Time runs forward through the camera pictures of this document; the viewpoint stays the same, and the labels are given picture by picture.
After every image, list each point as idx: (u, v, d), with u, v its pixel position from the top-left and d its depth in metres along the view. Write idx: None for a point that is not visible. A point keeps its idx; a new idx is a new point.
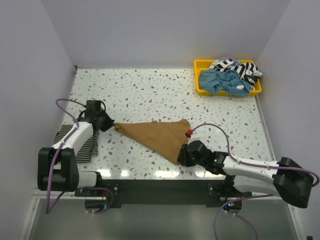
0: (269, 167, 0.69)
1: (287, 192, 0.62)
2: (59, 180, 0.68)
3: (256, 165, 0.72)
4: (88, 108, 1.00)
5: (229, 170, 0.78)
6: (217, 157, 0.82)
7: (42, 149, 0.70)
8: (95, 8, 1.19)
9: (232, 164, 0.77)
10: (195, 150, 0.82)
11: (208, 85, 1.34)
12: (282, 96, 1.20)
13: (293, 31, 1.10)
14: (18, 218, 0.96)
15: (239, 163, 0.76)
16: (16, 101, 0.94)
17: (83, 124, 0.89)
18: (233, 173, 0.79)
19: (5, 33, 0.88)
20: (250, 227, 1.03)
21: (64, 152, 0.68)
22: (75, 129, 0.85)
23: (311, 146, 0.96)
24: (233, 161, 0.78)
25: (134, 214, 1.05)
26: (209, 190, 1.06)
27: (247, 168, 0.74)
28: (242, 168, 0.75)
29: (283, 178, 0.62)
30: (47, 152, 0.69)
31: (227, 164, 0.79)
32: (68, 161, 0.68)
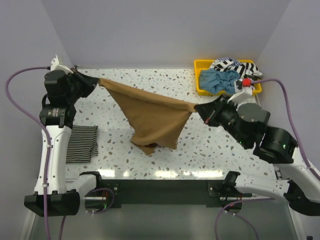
0: None
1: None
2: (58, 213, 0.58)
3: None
4: (52, 93, 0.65)
5: (289, 168, 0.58)
6: (284, 141, 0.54)
7: (25, 198, 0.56)
8: (95, 8, 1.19)
9: (299, 165, 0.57)
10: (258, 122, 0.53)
11: (208, 85, 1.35)
12: (282, 96, 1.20)
13: (293, 31, 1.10)
14: (18, 218, 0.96)
15: (308, 170, 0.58)
16: (16, 101, 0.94)
17: (56, 135, 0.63)
18: (283, 167, 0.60)
19: (5, 33, 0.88)
20: (250, 227, 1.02)
21: (53, 198, 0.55)
22: (49, 150, 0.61)
23: (310, 146, 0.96)
24: (302, 162, 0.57)
25: (134, 214, 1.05)
26: (209, 190, 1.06)
27: (312, 179, 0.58)
28: (310, 178, 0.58)
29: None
30: (34, 200, 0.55)
31: (295, 161, 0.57)
32: (62, 204, 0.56)
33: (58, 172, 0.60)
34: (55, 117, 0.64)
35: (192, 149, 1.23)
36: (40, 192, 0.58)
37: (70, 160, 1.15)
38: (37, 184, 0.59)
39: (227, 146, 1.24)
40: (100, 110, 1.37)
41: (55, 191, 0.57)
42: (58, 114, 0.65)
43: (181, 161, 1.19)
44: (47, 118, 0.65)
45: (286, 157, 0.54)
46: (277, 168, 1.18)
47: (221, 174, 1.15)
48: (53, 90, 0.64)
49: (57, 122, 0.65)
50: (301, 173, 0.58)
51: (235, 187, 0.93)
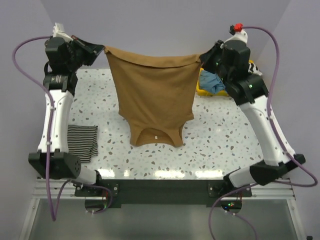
0: (285, 152, 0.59)
1: (269, 172, 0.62)
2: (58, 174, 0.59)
3: (278, 139, 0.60)
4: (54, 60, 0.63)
5: (250, 111, 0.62)
6: (253, 84, 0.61)
7: (30, 157, 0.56)
8: (94, 8, 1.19)
9: (260, 111, 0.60)
10: (233, 52, 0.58)
11: (208, 85, 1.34)
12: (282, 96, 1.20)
13: (293, 31, 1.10)
14: (18, 218, 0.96)
15: (267, 120, 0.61)
16: (15, 101, 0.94)
17: (59, 98, 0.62)
18: (246, 111, 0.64)
19: (5, 34, 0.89)
20: (250, 227, 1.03)
21: (55, 155, 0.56)
22: (52, 112, 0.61)
23: (310, 146, 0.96)
24: (264, 111, 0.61)
25: (134, 213, 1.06)
26: (209, 190, 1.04)
27: (267, 131, 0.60)
28: (265, 128, 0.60)
29: (285, 170, 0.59)
30: (38, 156, 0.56)
31: (257, 104, 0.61)
32: (65, 162, 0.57)
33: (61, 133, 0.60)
34: (57, 83, 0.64)
35: (192, 149, 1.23)
36: (44, 150, 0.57)
37: None
38: (40, 143, 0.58)
39: (227, 146, 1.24)
40: (100, 110, 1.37)
41: (58, 149, 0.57)
42: (60, 80, 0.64)
43: (181, 161, 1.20)
44: (50, 83, 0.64)
45: (246, 95, 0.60)
46: None
47: (221, 174, 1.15)
48: (55, 57, 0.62)
49: (60, 87, 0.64)
50: (259, 119, 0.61)
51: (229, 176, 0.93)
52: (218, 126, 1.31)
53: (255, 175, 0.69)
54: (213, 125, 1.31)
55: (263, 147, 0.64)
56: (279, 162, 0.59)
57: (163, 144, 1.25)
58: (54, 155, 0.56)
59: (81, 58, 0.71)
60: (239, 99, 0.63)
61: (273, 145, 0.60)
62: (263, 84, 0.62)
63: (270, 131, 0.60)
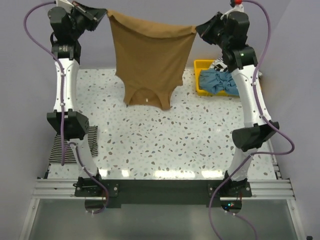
0: (262, 115, 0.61)
1: (245, 131, 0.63)
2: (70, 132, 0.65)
3: (258, 104, 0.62)
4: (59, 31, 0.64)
5: (237, 76, 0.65)
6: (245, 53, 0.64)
7: (48, 113, 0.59)
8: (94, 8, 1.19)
9: (245, 77, 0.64)
10: (233, 22, 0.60)
11: (208, 85, 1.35)
12: (282, 96, 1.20)
13: (293, 31, 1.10)
14: (18, 218, 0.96)
15: (251, 86, 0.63)
16: (16, 100, 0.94)
17: (68, 65, 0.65)
18: (235, 78, 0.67)
19: (6, 34, 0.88)
20: (250, 228, 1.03)
21: (69, 115, 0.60)
22: (63, 77, 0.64)
23: (310, 145, 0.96)
24: (250, 77, 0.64)
25: (133, 213, 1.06)
26: (209, 190, 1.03)
27: (250, 95, 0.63)
28: (248, 93, 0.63)
29: (257, 131, 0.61)
30: (55, 115, 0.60)
31: (244, 70, 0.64)
32: (78, 121, 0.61)
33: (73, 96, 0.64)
34: (65, 52, 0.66)
35: (192, 149, 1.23)
36: (59, 111, 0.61)
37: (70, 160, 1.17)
38: (55, 104, 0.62)
39: (227, 146, 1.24)
40: (100, 110, 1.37)
41: (71, 109, 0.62)
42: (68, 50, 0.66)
43: (181, 161, 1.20)
44: (58, 53, 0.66)
45: (236, 61, 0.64)
46: (277, 168, 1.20)
47: (221, 174, 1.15)
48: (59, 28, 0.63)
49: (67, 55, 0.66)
50: (244, 85, 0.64)
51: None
52: (218, 126, 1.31)
53: (235, 139, 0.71)
54: (213, 125, 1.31)
55: (245, 111, 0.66)
56: (254, 124, 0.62)
57: (163, 144, 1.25)
58: (68, 114, 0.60)
59: (83, 26, 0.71)
60: (229, 64, 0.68)
61: (251, 108, 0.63)
62: (253, 56, 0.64)
63: (252, 96, 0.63)
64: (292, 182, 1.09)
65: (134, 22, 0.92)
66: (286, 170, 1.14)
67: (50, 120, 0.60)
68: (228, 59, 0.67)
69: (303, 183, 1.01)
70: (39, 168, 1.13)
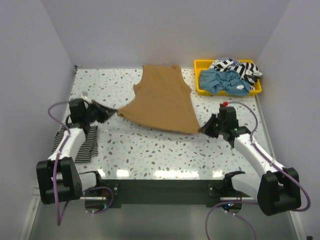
0: (272, 163, 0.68)
1: (264, 186, 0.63)
2: (62, 190, 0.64)
3: (263, 156, 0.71)
4: (74, 111, 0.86)
5: (238, 143, 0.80)
6: (239, 128, 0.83)
7: (39, 164, 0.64)
8: (94, 8, 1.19)
9: (244, 141, 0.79)
10: (223, 110, 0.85)
11: (208, 85, 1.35)
12: (282, 96, 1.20)
13: (294, 31, 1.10)
14: (18, 218, 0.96)
15: (251, 145, 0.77)
16: (16, 100, 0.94)
17: (75, 131, 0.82)
18: (239, 147, 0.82)
19: (7, 34, 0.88)
20: (250, 229, 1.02)
21: (62, 162, 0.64)
22: (67, 137, 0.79)
23: (310, 145, 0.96)
24: (248, 140, 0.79)
25: (133, 213, 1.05)
26: (209, 190, 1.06)
27: (254, 152, 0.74)
28: (252, 150, 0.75)
29: (274, 178, 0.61)
30: (45, 165, 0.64)
31: (241, 138, 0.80)
32: (69, 170, 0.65)
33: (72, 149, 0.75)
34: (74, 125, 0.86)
35: (192, 149, 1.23)
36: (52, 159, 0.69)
37: None
38: (52, 155, 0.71)
39: (227, 146, 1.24)
40: None
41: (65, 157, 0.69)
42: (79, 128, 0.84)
43: (181, 161, 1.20)
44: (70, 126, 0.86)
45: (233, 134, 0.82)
46: None
47: (221, 174, 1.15)
48: (75, 109, 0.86)
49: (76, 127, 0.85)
50: (245, 146, 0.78)
51: (231, 178, 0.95)
52: None
53: (260, 204, 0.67)
54: None
55: (255, 167, 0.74)
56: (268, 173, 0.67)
57: (163, 144, 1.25)
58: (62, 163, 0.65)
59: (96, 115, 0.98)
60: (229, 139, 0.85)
61: (260, 161, 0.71)
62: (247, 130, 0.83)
63: (255, 152, 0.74)
64: None
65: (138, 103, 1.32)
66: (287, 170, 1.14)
67: (40, 171, 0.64)
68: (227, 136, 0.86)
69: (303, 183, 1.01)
70: None
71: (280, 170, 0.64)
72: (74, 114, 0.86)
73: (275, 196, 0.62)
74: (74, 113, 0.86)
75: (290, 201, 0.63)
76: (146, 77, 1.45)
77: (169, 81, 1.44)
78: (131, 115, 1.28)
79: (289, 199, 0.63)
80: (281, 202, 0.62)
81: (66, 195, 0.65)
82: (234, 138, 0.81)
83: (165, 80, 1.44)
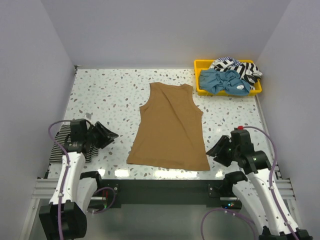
0: (287, 223, 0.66)
1: None
2: (67, 228, 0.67)
3: (279, 211, 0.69)
4: (74, 130, 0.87)
5: (254, 180, 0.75)
6: (256, 157, 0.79)
7: (41, 210, 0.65)
8: (94, 7, 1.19)
9: (263, 181, 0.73)
10: (237, 133, 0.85)
11: (208, 85, 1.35)
12: (282, 97, 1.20)
13: (294, 31, 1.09)
14: (18, 218, 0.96)
15: (268, 189, 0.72)
16: (16, 100, 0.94)
17: (75, 158, 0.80)
18: (252, 183, 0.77)
19: (6, 33, 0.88)
20: (250, 228, 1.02)
21: (67, 208, 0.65)
22: (67, 168, 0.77)
23: (311, 146, 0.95)
24: (266, 180, 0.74)
25: (134, 214, 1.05)
26: (209, 190, 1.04)
27: (270, 198, 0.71)
28: (268, 196, 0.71)
29: None
30: (49, 211, 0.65)
31: (259, 175, 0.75)
32: (74, 216, 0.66)
33: (73, 186, 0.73)
34: (74, 146, 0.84)
35: None
36: (55, 202, 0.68)
37: None
38: (53, 195, 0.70)
39: None
40: (100, 109, 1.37)
41: (69, 201, 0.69)
42: (77, 149, 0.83)
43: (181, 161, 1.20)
44: (69, 148, 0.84)
45: (250, 165, 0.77)
46: (277, 168, 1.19)
47: (221, 174, 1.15)
48: (76, 128, 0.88)
49: (77, 150, 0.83)
50: (262, 188, 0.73)
51: (233, 185, 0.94)
52: (218, 126, 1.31)
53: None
54: (213, 125, 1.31)
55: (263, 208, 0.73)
56: (280, 233, 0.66)
57: None
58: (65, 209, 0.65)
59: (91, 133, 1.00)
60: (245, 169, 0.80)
61: (274, 214, 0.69)
62: (266, 160, 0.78)
63: (271, 200, 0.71)
64: (292, 182, 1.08)
65: (145, 138, 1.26)
66: (287, 170, 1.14)
67: (44, 217, 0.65)
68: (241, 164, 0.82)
69: (303, 183, 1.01)
70: (39, 168, 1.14)
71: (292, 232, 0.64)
72: (74, 134, 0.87)
73: None
74: (75, 131, 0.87)
75: None
76: (153, 95, 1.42)
77: (177, 99, 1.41)
78: (138, 134, 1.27)
79: None
80: None
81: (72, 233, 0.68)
82: (252, 173, 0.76)
83: (172, 97, 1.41)
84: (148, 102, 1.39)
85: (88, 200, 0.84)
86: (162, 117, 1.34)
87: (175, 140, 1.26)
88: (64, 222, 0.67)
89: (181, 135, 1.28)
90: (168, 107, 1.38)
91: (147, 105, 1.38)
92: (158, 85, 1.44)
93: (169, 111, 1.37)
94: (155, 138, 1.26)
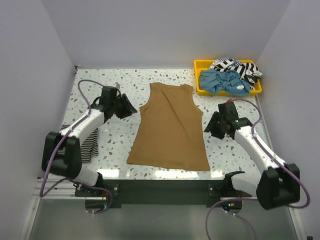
0: (273, 159, 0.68)
1: (263, 180, 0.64)
2: (60, 165, 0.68)
3: (265, 151, 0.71)
4: (103, 95, 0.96)
5: (239, 135, 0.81)
6: (239, 120, 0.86)
7: (49, 134, 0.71)
8: (94, 8, 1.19)
9: (246, 134, 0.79)
10: (223, 105, 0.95)
11: (208, 85, 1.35)
12: (282, 96, 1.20)
13: (294, 31, 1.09)
14: (18, 218, 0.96)
15: (252, 138, 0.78)
16: (16, 100, 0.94)
17: (95, 112, 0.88)
18: (241, 141, 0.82)
19: (6, 34, 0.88)
20: (250, 228, 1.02)
21: (69, 140, 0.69)
22: (86, 116, 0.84)
23: (311, 146, 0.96)
24: (249, 133, 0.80)
25: (134, 214, 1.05)
26: (209, 190, 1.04)
27: (254, 143, 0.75)
28: (253, 143, 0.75)
29: (274, 173, 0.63)
30: (54, 137, 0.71)
31: (243, 131, 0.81)
32: (71, 149, 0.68)
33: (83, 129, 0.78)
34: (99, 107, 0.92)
35: None
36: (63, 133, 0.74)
37: None
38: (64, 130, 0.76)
39: (227, 146, 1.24)
40: None
41: (74, 136, 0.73)
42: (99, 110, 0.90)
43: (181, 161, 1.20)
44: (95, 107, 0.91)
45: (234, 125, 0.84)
46: None
47: (221, 174, 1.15)
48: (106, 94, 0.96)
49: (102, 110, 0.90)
50: (246, 139, 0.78)
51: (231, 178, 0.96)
52: None
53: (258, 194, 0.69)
54: None
55: (253, 155, 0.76)
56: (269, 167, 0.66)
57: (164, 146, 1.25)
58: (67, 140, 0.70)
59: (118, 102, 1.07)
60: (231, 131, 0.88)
61: (260, 155, 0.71)
62: (248, 122, 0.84)
63: (256, 145, 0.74)
64: None
65: (145, 137, 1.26)
66: None
67: (49, 140, 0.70)
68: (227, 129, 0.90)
69: (303, 183, 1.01)
70: (40, 168, 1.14)
71: (282, 166, 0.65)
72: (103, 98, 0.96)
73: (275, 191, 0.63)
74: (105, 96, 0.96)
75: (289, 196, 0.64)
76: (153, 95, 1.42)
77: (177, 99, 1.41)
78: (138, 134, 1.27)
79: (288, 194, 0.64)
80: (280, 198, 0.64)
81: (62, 172, 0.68)
82: (236, 131, 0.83)
83: (172, 97, 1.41)
84: (148, 102, 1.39)
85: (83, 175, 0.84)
86: (162, 117, 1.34)
87: (175, 139, 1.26)
88: (59, 158, 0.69)
89: (181, 135, 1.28)
90: (168, 107, 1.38)
91: (147, 105, 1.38)
92: (158, 85, 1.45)
93: (169, 111, 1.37)
94: (155, 138, 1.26)
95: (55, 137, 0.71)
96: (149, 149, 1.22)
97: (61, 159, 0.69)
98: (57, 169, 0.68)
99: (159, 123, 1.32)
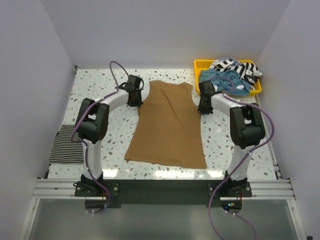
0: (238, 101, 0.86)
1: (233, 118, 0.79)
2: (88, 125, 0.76)
3: (232, 101, 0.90)
4: (129, 81, 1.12)
5: (216, 101, 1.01)
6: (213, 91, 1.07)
7: (85, 98, 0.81)
8: (94, 7, 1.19)
9: (218, 97, 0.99)
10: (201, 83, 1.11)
11: None
12: (282, 96, 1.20)
13: (294, 31, 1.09)
14: (18, 217, 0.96)
15: (223, 98, 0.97)
16: (16, 101, 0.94)
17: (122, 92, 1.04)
18: (219, 105, 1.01)
19: (5, 34, 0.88)
20: (250, 227, 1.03)
21: (102, 105, 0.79)
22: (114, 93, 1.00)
23: (311, 146, 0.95)
24: (220, 96, 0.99)
25: (134, 214, 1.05)
26: (209, 190, 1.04)
27: (225, 101, 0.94)
28: (224, 101, 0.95)
29: (239, 109, 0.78)
30: (89, 102, 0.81)
31: (216, 97, 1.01)
32: (101, 112, 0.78)
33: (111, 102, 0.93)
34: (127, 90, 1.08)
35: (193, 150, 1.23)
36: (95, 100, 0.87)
37: (70, 160, 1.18)
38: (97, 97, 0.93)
39: (227, 146, 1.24)
40: None
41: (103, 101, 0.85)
42: (125, 91, 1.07)
43: None
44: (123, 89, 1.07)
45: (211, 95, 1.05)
46: (277, 168, 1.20)
47: (221, 174, 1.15)
48: (132, 80, 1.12)
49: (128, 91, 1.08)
50: (219, 99, 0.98)
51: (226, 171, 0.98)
52: (218, 126, 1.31)
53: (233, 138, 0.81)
54: (213, 125, 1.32)
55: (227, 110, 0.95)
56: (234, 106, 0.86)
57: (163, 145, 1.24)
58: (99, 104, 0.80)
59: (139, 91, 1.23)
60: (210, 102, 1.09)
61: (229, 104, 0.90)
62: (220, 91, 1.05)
63: (227, 101, 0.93)
64: (292, 182, 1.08)
65: (144, 135, 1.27)
66: (286, 170, 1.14)
67: (84, 103, 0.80)
68: (207, 100, 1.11)
69: (303, 183, 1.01)
70: (40, 168, 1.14)
71: (246, 104, 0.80)
72: (129, 84, 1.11)
73: (243, 125, 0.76)
74: (130, 82, 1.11)
75: (256, 130, 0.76)
76: (152, 94, 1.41)
77: (177, 99, 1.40)
78: (137, 133, 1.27)
79: (256, 128, 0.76)
80: (247, 132, 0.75)
81: (90, 131, 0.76)
82: (212, 99, 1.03)
83: (172, 97, 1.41)
84: (147, 101, 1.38)
85: (93, 157, 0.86)
86: (161, 116, 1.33)
87: (174, 138, 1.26)
88: (89, 120, 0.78)
89: (181, 134, 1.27)
90: (167, 105, 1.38)
91: (145, 104, 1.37)
92: (158, 84, 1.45)
93: (169, 109, 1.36)
94: (153, 135, 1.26)
95: (90, 101, 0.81)
96: (147, 146, 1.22)
97: (91, 121, 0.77)
98: (87, 128, 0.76)
99: (157, 121, 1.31)
